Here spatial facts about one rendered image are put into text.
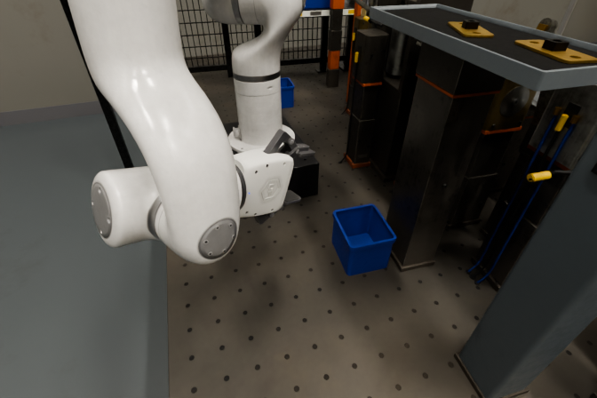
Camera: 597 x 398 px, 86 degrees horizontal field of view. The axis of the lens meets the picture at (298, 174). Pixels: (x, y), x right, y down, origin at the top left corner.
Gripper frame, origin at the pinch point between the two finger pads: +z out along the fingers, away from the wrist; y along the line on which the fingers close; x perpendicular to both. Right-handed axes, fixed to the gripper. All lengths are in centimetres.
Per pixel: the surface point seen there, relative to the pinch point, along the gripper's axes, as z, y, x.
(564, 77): -3.2, 24.8, -28.7
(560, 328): 1.5, 0.4, -40.1
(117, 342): -5, -102, 58
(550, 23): 63, 41, -15
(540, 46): 4.7, 27.9, -24.5
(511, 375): 4.5, -10.8, -39.9
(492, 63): -2.4, 24.6, -22.3
